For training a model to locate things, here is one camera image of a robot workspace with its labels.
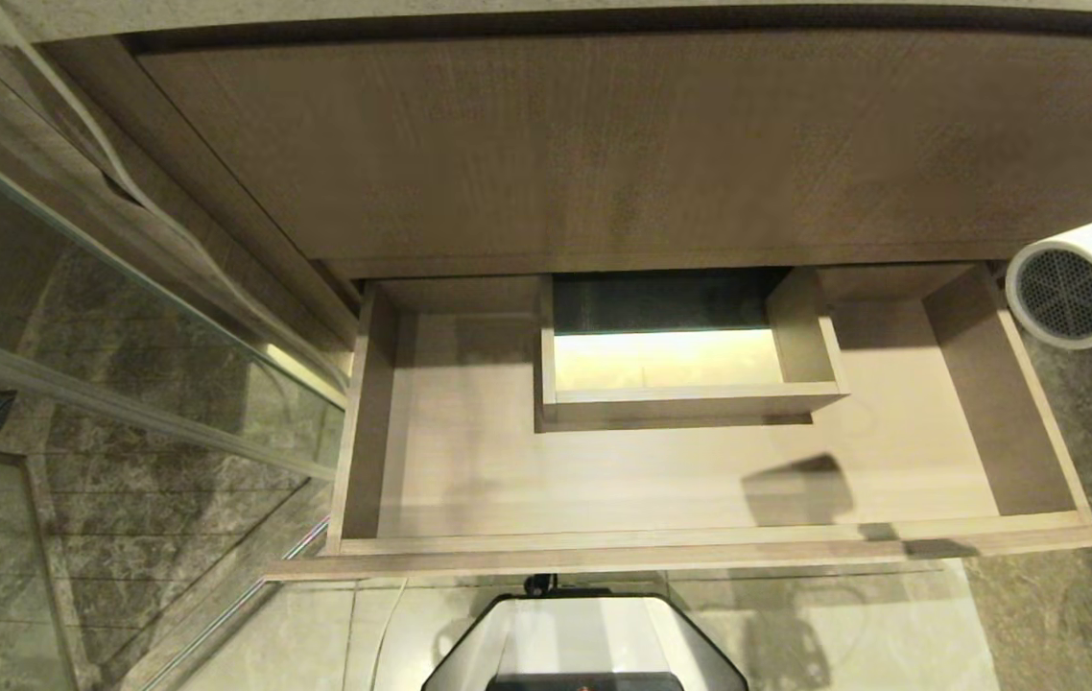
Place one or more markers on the glass shower door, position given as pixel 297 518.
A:
pixel 76 384

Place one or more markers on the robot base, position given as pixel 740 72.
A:
pixel 584 638

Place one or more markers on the open wooden drawer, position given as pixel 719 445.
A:
pixel 700 480

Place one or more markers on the wooden vanity cabinet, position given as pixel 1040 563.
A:
pixel 604 144

